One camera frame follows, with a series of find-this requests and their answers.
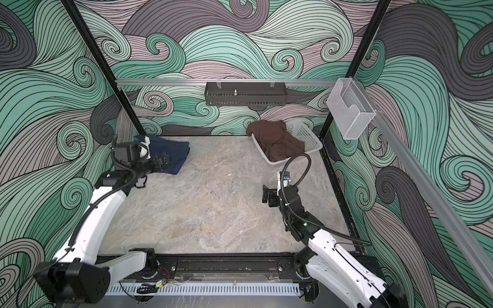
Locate blue denim jeans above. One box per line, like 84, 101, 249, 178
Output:
148, 136, 190, 175

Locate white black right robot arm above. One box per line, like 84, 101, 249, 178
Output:
262, 186, 408, 307

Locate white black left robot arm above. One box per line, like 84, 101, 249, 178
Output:
33, 155, 172, 305

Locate brown trousers in basket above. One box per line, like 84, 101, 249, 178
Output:
246, 120, 305, 162

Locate white plastic laundry basket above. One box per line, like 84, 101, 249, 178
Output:
251, 121, 322, 165

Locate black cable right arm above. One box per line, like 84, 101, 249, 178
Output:
279, 153, 372, 247

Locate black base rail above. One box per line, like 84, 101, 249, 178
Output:
125, 248, 315, 282

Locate clear wire mesh bin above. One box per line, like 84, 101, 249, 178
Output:
326, 78, 376, 140

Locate aluminium rail back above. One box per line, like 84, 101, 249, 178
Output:
115, 78, 337, 87

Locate aluminium rail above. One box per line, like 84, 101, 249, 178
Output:
115, 78, 337, 87
355, 81, 492, 295

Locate white slotted cable duct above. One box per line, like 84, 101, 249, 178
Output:
105, 282, 302, 298

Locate red black wires connector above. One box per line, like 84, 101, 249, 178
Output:
119, 268, 171, 304

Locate black corner frame post left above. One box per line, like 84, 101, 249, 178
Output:
60, 0, 146, 135

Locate black corner frame post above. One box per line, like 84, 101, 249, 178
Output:
60, 0, 146, 135
320, 1, 391, 145

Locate aluminium rail right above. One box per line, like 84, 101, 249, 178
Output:
355, 81, 492, 295

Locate black corner frame post right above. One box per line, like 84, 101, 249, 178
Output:
320, 1, 391, 145

